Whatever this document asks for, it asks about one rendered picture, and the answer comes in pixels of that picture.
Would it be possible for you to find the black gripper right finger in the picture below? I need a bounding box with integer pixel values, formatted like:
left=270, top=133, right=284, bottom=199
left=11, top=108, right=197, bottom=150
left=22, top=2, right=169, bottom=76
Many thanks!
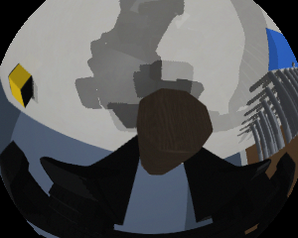
left=184, top=147, right=272, bottom=222

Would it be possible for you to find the brown-handled hook tool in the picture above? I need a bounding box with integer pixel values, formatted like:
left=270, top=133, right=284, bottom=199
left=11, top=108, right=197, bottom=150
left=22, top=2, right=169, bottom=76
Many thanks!
left=137, top=87, right=213, bottom=176

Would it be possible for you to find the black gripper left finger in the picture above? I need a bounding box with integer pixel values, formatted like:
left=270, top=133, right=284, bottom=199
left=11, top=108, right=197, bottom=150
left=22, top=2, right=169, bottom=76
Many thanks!
left=41, top=135, right=140, bottom=225

